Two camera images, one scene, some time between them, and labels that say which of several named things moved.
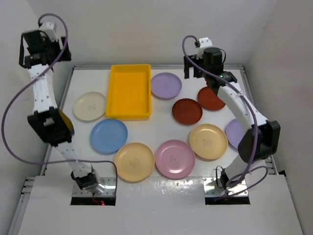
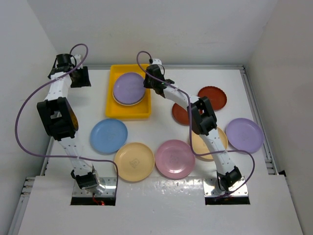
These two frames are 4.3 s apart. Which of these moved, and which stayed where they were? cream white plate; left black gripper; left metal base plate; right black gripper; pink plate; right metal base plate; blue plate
Moved: left black gripper; right black gripper; cream white plate
Stayed: right metal base plate; left metal base plate; pink plate; blue plate
